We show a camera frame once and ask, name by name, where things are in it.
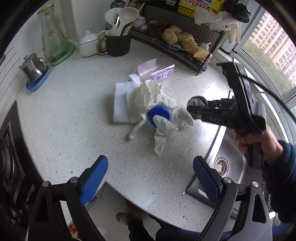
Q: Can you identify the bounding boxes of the grey black sock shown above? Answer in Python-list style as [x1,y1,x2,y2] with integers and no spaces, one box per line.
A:
[187,96,209,120]

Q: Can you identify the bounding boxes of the blue plastic cap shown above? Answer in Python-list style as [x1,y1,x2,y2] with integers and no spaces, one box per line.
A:
[147,106,171,127]

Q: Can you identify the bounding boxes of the clear purple soap bottle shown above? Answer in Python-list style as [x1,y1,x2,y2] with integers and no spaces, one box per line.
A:
[128,56,175,83]

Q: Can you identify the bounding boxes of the cream latex glove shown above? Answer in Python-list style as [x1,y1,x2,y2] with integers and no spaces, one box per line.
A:
[127,80,193,156]

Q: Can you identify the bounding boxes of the white paper towel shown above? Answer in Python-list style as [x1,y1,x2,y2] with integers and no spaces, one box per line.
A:
[113,81,142,123]

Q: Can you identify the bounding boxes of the dark blue sleeve forearm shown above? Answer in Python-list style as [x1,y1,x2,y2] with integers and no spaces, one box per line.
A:
[261,140,295,223]

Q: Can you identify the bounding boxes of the person's right hand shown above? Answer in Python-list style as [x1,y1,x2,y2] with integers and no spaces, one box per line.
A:
[233,126,283,165]

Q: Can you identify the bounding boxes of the stainless steel sink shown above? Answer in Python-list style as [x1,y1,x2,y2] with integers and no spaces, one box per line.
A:
[186,126,269,207]

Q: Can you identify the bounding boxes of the black gas stove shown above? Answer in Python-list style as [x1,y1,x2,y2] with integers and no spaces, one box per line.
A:
[1,101,43,240]

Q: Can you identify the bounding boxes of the person's slipper foot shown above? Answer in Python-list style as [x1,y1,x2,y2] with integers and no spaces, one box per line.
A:
[116,212,132,226]

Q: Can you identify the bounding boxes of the white glove on rack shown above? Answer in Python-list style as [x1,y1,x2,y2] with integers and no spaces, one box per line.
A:
[194,8,241,44]

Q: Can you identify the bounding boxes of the ginger root pieces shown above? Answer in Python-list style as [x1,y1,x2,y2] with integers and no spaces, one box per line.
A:
[162,26,209,59]

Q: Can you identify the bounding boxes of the black plastic bag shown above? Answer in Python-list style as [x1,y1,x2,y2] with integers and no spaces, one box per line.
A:
[224,0,251,23]

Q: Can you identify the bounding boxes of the yellow detergent jug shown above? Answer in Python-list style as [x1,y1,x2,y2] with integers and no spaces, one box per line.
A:
[179,0,225,14]

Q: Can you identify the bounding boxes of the dark green utensil mug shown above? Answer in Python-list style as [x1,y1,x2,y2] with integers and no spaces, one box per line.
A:
[96,30,131,57]

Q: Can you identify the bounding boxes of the white ladle spoon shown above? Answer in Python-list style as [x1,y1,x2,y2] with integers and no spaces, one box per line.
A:
[104,7,138,36]

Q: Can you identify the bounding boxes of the blue coaster dish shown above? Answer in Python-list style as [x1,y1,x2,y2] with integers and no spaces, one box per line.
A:
[26,66,50,92]

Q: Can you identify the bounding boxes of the white ceramic sugar pot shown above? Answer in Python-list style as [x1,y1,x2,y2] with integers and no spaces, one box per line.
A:
[78,31,99,58]

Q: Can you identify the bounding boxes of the small steel teapot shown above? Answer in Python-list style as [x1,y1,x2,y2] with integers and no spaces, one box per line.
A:
[19,53,47,83]

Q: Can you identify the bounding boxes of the green plastic tray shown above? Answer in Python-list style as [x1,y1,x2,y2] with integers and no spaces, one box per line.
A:
[47,43,74,66]

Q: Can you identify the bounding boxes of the glass carafe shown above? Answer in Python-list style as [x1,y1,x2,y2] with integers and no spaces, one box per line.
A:
[37,3,67,59]

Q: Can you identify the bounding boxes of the black cable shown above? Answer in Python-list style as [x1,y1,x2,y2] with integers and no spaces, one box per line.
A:
[235,72,296,126]

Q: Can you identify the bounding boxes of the window frame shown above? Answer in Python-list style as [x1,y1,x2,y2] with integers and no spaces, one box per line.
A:
[219,0,296,130]

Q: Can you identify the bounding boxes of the black wire shelf rack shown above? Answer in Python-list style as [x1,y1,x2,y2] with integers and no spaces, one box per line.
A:
[126,1,224,74]

